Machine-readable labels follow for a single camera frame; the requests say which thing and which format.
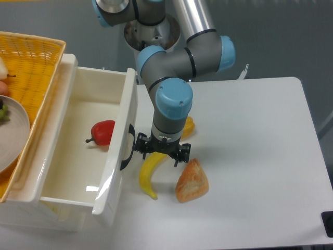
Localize green grapes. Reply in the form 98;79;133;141
0;104;10;122

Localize grey plate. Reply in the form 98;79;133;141
1;95;30;172

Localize yellow bell pepper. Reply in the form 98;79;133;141
181;116;195;139

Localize peach fruit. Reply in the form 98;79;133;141
0;81;9;96

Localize yellow banana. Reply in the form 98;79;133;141
138;152;167;200

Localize golden pastry bread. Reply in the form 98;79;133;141
175;158;209;203

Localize red bell pepper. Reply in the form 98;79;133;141
85;120;116;146

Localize black object at table corner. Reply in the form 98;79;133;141
321;211;333;238

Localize white drawer cabinet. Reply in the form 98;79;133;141
0;53;115;233

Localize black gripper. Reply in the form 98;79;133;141
134;132;191;167

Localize white drawer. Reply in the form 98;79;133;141
41;67;137;218

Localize yellow woven basket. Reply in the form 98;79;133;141
1;31;66;203

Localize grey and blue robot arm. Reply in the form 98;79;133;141
92;1;236;163

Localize white pear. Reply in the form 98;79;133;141
0;58;16;80

